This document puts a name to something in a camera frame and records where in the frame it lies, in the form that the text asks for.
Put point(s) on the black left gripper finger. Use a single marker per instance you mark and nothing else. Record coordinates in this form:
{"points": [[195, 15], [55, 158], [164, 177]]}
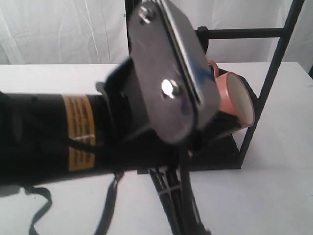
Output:
{"points": [[221, 125], [174, 190]]}

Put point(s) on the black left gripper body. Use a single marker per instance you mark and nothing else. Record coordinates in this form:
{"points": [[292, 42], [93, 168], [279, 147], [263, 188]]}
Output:
{"points": [[134, 145]]}

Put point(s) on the terracotta pink mug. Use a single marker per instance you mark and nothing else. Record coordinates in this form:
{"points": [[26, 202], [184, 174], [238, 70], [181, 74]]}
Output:
{"points": [[235, 98]]}

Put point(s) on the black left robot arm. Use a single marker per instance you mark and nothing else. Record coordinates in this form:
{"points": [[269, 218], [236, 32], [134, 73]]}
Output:
{"points": [[46, 138]]}

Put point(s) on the black metal rack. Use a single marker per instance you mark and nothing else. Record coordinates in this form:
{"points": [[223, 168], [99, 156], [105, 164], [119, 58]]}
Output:
{"points": [[244, 136]]}

